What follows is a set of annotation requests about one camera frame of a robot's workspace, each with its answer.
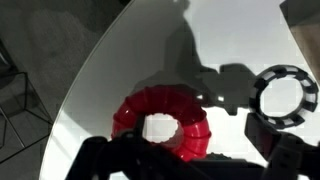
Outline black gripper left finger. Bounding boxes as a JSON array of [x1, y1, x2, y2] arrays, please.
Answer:
[[132, 112, 148, 138]]

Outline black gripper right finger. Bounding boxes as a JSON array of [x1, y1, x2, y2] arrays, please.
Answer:
[[244, 112, 285, 162]]

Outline large red ribbed ring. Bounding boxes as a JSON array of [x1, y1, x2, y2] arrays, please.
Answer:
[[110, 84, 212, 163]]

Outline black and white ring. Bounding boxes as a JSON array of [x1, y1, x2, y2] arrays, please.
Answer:
[[249, 64, 319, 130]]

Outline black wire frame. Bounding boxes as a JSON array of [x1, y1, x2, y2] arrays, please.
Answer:
[[0, 39, 54, 164]]

